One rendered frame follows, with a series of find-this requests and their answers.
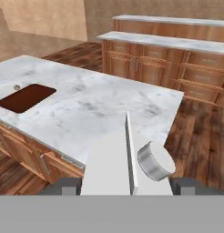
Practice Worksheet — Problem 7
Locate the wooden island cupboard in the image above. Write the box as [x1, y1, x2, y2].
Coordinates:
[0, 118, 87, 186]

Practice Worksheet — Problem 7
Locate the grey cupboard handle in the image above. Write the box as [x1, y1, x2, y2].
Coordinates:
[39, 154, 52, 176]

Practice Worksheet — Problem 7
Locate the wooden cupboard run with drawers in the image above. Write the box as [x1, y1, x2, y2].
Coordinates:
[97, 31, 224, 111]

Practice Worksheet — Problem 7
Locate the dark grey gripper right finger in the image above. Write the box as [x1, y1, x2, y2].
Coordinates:
[168, 177, 224, 196]

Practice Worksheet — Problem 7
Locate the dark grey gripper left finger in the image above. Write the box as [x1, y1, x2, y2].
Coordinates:
[37, 177, 84, 196]

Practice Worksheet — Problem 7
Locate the white flat upright panel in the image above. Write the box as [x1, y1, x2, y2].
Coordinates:
[79, 110, 174, 196]

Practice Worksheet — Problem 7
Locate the white and grey round cylinder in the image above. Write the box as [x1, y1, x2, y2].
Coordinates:
[137, 140, 177, 183]

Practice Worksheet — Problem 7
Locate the brown sink basin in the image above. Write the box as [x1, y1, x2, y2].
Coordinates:
[0, 83, 57, 115]

